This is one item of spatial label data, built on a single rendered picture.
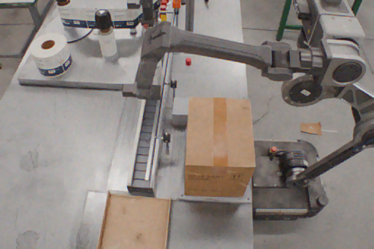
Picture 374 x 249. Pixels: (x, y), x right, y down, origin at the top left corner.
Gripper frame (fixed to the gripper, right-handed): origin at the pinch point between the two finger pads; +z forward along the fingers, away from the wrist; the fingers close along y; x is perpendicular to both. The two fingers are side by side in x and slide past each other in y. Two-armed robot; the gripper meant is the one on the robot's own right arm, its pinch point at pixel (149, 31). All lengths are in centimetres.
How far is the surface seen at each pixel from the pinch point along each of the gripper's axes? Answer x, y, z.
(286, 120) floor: 102, -23, 100
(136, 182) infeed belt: 4, 78, 15
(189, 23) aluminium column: 20.8, -4.5, -2.8
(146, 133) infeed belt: 5, 55, 14
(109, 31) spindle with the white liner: -19.3, 7.5, -5.0
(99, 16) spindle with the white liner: -22.3, 9.1, -15.6
